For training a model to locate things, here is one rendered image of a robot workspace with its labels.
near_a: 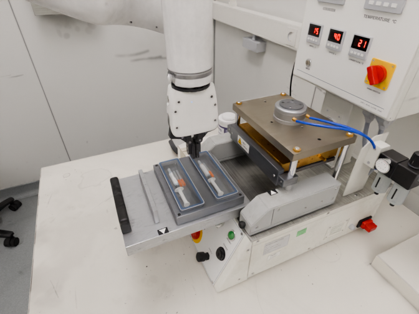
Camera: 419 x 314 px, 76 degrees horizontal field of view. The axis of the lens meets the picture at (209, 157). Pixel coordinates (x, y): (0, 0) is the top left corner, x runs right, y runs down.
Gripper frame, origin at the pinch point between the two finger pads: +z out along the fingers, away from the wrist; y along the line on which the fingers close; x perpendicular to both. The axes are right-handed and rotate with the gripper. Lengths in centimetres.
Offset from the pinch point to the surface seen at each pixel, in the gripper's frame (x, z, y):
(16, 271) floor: 73, 109, -85
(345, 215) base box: -16.4, 22.4, 37.6
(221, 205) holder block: -9.9, 10.0, 2.5
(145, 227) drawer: -7.7, 11.9, -14.3
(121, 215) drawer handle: -6.4, 7.9, -18.5
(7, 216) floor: 122, 109, -96
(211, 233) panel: -5.5, 25.0, 2.2
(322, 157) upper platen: -10.4, 3.9, 29.1
